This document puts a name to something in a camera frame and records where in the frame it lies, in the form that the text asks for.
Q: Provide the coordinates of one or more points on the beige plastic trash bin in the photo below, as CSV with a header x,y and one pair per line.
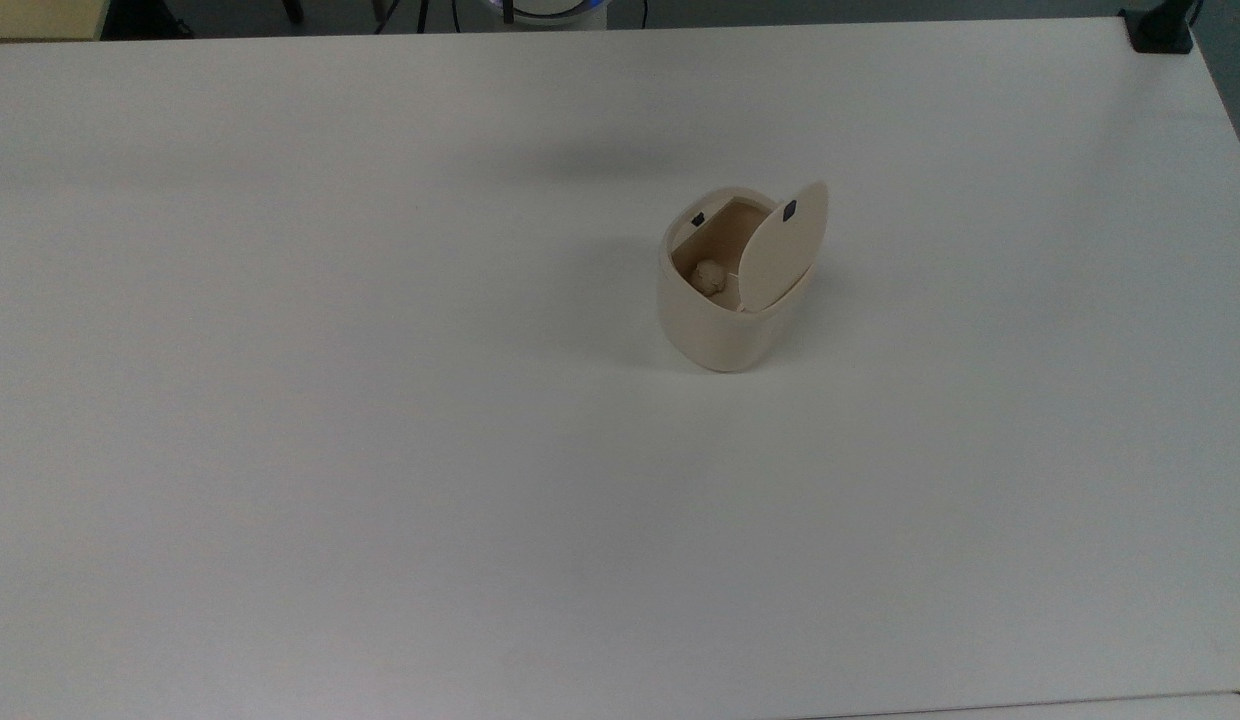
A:
x,y
720,335

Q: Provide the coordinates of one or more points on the yellow wooden box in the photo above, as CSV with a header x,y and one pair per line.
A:
x,y
40,18

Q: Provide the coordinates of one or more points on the crumpled paper ball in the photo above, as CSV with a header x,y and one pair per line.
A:
x,y
710,276

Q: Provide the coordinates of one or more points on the black tripod legs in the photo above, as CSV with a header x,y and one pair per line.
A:
x,y
423,12

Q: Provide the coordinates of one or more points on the beige trash bin lid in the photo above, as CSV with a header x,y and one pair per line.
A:
x,y
780,250

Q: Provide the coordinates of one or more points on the black bag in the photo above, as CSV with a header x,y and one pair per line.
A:
x,y
145,15

